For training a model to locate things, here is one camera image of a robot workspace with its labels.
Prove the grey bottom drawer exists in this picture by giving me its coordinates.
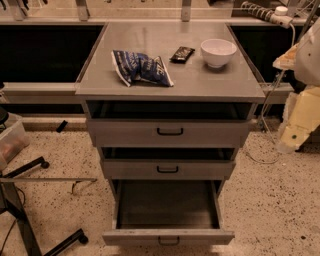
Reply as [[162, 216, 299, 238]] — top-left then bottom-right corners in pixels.
[[103, 180, 234, 246]]

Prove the grey drawer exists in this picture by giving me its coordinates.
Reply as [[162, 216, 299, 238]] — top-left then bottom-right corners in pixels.
[[99, 147, 235, 180], [103, 180, 234, 246], [86, 100, 250, 148]]

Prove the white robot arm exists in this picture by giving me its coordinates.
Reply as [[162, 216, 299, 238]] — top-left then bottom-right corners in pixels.
[[273, 18, 320, 153]]

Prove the grey metal drawer cabinet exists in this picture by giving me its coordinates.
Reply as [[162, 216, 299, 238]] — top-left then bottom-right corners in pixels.
[[75, 21, 267, 194]]

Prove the grey top drawer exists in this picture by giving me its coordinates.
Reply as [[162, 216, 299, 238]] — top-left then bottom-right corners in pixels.
[[86, 100, 250, 148]]

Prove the grey middle drawer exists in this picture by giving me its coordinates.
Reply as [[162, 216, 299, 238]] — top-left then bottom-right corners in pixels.
[[99, 147, 235, 180]]

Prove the blue chip bag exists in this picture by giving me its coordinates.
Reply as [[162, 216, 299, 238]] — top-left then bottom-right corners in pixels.
[[111, 50, 174, 87]]

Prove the black snack packet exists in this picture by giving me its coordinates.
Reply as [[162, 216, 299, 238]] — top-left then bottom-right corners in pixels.
[[170, 46, 195, 63]]

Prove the white ceramic bowl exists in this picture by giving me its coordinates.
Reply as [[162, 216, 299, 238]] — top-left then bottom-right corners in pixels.
[[201, 39, 237, 68]]

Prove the small black floor object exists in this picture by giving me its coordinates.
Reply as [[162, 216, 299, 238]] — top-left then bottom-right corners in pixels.
[[56, 120, 68, 133]]

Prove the clear plastic storage box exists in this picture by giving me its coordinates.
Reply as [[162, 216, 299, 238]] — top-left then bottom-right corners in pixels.
[[0, 113, 30, 171]]

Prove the white power strip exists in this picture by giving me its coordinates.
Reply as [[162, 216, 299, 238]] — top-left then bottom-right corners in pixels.
[[241, 1, 293, 29]]

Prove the thin metal bar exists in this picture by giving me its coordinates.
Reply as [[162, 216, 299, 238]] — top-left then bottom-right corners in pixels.
[[0, 178, 97, 183]]

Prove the black rolling stand base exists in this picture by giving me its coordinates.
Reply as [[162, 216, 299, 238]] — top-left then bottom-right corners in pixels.
[[0, 157, 89, 256]]

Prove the white power cable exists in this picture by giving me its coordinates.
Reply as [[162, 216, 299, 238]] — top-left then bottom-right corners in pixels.
[[245, 23, 297, 165]]

